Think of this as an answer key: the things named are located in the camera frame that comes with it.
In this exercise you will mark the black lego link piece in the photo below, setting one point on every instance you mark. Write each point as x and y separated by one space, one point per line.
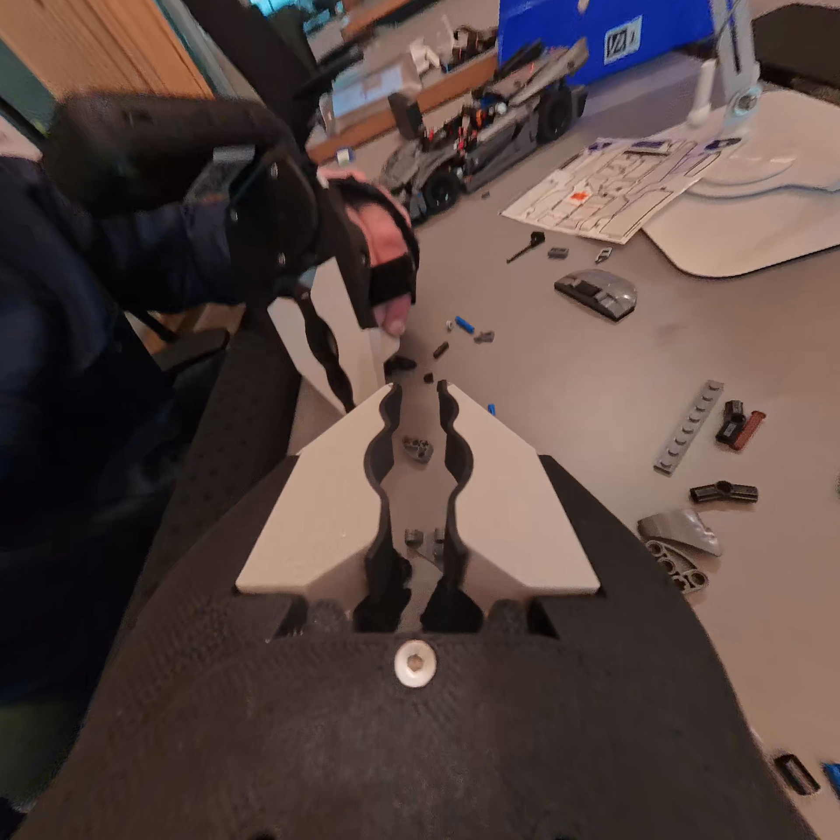
797 774

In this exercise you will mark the long grey lego plate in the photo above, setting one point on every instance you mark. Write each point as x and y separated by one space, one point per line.
689 426

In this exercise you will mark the black angled lego connector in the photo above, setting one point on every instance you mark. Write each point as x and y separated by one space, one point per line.
722 492

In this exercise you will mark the small grey lego beam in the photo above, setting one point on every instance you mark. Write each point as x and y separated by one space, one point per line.
418 449

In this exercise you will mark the white sticker sheet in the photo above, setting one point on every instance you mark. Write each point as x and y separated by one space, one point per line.
610 197

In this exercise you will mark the person's left forearm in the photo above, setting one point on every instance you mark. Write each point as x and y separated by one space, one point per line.
131 249

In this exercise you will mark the wooden cabinet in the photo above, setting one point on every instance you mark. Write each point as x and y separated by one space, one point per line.
98 46

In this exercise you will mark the small grey lego connector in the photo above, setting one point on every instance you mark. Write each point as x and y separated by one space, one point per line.
438 541
413 538

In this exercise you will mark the black lego axle pin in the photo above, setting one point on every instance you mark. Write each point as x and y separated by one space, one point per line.
526 249

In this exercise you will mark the grey lego car model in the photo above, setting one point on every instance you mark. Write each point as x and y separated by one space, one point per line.
485 144

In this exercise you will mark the blue plastic bin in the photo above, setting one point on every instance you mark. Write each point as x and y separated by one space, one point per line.
558 33

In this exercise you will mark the grey curved lego liftarm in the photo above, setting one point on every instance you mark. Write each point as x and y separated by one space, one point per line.
682 574

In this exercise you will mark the black office chair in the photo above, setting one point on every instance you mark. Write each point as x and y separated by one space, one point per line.
275 52

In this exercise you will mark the flat black lego piece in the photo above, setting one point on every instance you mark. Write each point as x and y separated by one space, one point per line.
400 363

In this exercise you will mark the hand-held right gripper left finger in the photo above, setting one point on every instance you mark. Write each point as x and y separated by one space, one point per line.
308 525

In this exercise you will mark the person's torso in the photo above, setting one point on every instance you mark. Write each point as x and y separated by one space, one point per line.
65 492

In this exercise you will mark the silver curved lego panel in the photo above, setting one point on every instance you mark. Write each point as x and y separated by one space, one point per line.
682 528

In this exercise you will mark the grey curved lego panel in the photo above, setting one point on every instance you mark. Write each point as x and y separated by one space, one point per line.
600 295

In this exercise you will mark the black perforated board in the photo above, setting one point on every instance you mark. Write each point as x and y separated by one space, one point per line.
223 459

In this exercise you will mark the pile of loose lego pieces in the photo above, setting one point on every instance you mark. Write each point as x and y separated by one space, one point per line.
459 49

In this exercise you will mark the white magnifier stand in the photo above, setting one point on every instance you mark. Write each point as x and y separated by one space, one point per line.
754 223

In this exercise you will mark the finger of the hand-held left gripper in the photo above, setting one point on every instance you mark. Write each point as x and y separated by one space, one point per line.
289 334
358 358

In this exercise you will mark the clear plastic bag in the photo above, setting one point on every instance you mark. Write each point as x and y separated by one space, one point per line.
367 88

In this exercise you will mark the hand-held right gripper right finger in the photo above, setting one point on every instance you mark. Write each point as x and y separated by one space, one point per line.
525 525

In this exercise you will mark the person's left hand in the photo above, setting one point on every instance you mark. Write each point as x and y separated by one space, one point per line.
387 229

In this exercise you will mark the black and brown lego connector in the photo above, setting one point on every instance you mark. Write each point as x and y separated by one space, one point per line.
732 426

